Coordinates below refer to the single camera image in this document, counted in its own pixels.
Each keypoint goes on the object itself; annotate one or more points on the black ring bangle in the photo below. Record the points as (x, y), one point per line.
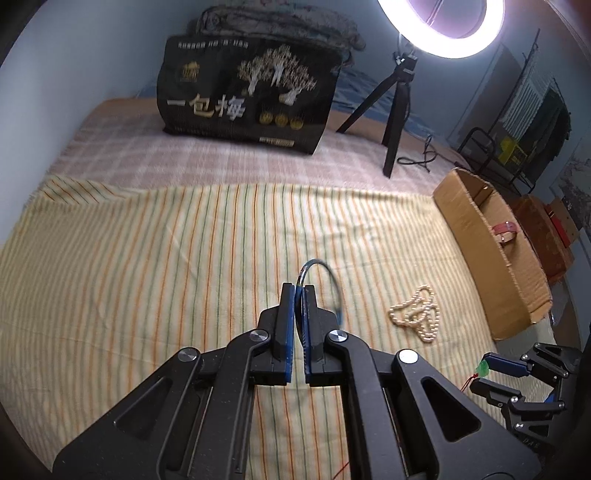
(334, 286)

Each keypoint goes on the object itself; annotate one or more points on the black tripod stand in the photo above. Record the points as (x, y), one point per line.
(400, 79)

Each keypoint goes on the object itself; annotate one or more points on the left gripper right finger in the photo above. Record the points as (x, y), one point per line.
(404, 419)

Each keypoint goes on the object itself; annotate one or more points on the black printed gift bag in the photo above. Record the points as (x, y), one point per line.
(205, 53)

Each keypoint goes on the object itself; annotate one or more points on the dark folded quilt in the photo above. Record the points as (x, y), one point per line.
(280, 19)

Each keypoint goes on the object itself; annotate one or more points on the pink plaid blanket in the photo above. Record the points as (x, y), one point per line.
(122, 142)

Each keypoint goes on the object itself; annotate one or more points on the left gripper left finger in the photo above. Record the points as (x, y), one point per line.
(190, 419)

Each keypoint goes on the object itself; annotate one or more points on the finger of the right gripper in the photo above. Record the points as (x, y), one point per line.
(513, 399)
(527, 365)

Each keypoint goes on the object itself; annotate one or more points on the cardboard box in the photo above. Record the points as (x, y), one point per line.
(512, 285)

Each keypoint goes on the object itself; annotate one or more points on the black metal clothes rack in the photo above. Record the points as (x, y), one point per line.
(518, 121)

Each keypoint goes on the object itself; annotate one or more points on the yellow striped cloth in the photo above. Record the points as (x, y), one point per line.
(100, 285)

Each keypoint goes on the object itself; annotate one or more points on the white ring light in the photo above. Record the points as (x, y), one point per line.
(447, 29)

